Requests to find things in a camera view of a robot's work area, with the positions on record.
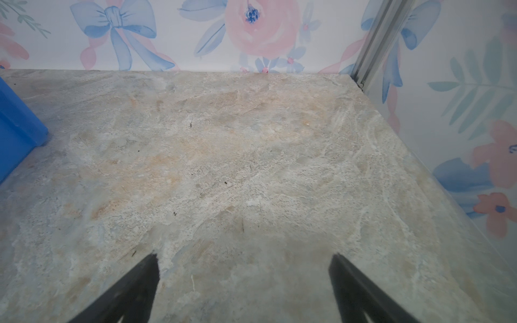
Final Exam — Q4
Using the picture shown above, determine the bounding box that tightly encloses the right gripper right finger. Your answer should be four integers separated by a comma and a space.
329, 253, 418, 323

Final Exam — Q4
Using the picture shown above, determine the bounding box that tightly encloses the right corner aluminium post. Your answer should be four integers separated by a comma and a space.
350, 0, 415, 92

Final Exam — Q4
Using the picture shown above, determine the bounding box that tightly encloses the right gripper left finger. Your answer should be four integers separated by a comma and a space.
71, 254, 160, 322

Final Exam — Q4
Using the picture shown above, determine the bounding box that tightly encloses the blue plastic bin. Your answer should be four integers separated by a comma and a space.
1, 80, 48, 180

